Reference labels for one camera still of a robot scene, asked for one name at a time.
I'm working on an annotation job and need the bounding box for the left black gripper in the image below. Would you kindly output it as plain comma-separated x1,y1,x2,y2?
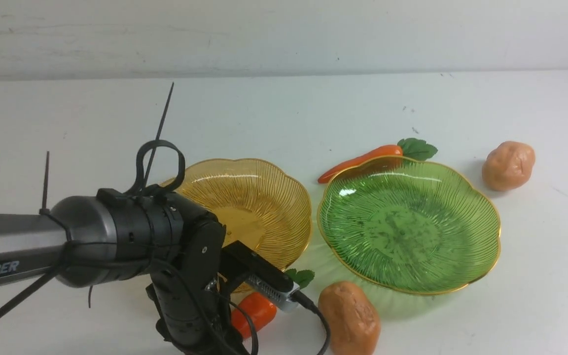
150,220,248,355

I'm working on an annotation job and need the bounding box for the toy carrot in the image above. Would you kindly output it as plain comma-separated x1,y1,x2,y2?
317,138,439,184
230,269,316,340

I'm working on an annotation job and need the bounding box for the toy potato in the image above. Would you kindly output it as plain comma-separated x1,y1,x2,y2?
482,140,535,192
318,281,381,355

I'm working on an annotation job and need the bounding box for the left silver black robot arm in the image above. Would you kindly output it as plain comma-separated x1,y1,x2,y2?
0,189,247,355

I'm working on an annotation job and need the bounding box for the amber ribbed plastic plate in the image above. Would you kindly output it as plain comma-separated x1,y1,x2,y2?
176,159,313,271

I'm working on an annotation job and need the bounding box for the black zip tie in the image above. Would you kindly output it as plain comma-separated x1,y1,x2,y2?
124,83,186,196
38,150,70,239

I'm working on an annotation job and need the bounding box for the green ribbed plastic plate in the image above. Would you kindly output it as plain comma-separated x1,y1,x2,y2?
317,156,502,296

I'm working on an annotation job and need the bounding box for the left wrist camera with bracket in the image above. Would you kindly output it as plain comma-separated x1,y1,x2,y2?
219,241,300,312

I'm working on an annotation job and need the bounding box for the black camera cable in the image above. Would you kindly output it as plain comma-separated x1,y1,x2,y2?
0,259,331,355

